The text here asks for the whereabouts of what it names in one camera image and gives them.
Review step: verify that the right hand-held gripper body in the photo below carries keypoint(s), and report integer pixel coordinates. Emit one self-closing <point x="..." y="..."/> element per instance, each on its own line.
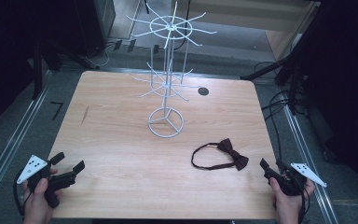
<point x="289" y="183"/>

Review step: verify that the person's right hand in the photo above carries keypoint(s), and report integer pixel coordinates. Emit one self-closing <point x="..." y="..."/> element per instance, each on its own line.
<point x="287" y="207"/>

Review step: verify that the person's left hand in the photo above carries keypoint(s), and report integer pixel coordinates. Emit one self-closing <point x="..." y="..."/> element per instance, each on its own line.
<point x="37" y="202"/>

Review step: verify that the black round table grommet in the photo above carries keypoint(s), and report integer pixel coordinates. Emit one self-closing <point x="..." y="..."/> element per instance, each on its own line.
<point x="203" y="91"/>

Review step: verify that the metal floor rail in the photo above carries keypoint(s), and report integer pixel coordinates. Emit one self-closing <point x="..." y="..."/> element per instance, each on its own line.
<point x="12" y="143"/>
<point x="304" y="155"/>

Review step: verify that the black power plug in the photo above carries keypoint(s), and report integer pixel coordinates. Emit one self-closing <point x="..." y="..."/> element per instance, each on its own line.
<point x="156" y="49"/>

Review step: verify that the dark cabinet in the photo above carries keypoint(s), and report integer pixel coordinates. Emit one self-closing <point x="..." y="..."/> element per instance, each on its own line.
<point x="99" y="21"/>

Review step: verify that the dark red bow tie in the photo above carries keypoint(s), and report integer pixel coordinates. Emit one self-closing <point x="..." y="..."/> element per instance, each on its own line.
<point x="237" y="159"/>

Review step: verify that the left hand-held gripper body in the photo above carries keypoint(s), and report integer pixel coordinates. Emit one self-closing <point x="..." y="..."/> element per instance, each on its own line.
<point x="32" y="168"/>

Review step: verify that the black stand frame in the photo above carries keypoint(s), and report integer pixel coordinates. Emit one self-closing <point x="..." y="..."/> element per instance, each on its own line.
<point x="293" y="93"/>

